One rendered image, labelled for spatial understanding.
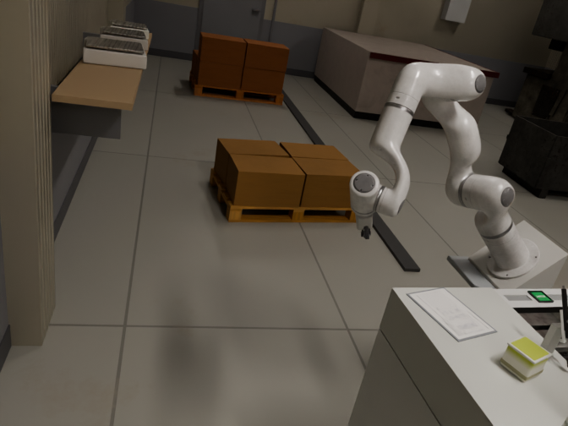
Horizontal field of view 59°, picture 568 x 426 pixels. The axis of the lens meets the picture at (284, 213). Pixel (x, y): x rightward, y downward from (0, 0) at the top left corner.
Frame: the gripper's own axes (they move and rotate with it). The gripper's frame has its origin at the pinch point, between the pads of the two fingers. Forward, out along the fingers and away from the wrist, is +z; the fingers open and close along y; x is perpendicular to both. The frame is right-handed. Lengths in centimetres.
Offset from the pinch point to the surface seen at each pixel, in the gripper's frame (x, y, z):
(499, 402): 23, 59, -37
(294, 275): -41, -24, 153
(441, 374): 13, 52, -29
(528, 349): 33, 48, -32
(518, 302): 43, 31, -1
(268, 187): -59, -97, 172
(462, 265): 38, 8, 39
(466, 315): 24.1, 36.2, -15.3
